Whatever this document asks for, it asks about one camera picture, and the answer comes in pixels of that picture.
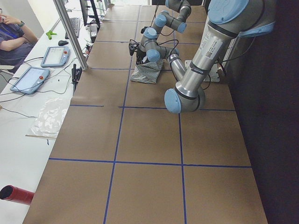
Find black monitor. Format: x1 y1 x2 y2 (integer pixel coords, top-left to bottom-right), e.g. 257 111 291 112
80 0 100 28

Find near blue teach pendant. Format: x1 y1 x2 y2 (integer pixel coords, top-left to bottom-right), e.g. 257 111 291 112
10 67 50 94

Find seated person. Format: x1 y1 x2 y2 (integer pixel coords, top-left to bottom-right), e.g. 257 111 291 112
0 12 38 73

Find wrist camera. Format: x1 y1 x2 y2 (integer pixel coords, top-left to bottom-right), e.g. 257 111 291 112
128 39 139 56

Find far blue teach pendant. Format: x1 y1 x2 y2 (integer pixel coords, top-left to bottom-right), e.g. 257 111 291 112
41 46 70 68

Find aluminium frame post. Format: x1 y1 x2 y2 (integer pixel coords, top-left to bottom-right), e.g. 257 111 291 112
53 0 88 71

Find red tube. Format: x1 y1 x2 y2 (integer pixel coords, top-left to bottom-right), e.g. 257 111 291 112
0 185 34 205

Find green plastic clip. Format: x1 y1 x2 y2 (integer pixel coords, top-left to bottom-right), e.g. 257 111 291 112
46 30 57 40

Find black computer mouse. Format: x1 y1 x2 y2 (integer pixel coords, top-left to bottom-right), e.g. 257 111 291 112
58 40 68 46

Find navy white striped polo shirt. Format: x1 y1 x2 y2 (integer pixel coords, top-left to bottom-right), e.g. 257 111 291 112
130 59 164 84

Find blue teach pendant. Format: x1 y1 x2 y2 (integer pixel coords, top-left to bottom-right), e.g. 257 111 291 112
10 67 50 94
41 46 70 68

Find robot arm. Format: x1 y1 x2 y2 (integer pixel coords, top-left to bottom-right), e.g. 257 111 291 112
151 0 192 34
129 0 277 113

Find clear plastic bag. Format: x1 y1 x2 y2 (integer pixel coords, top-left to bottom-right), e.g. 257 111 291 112
26 97 70 139

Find black keyboard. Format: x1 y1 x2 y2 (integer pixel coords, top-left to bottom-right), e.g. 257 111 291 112
70 17 80 38

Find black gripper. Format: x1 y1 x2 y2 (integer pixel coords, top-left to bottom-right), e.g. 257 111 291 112
136 49 147 63

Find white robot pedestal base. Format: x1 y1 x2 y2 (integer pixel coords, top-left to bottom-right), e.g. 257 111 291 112
185 59 221 83

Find black cable bundle device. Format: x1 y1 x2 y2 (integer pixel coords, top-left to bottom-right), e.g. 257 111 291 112
71 63 82 94

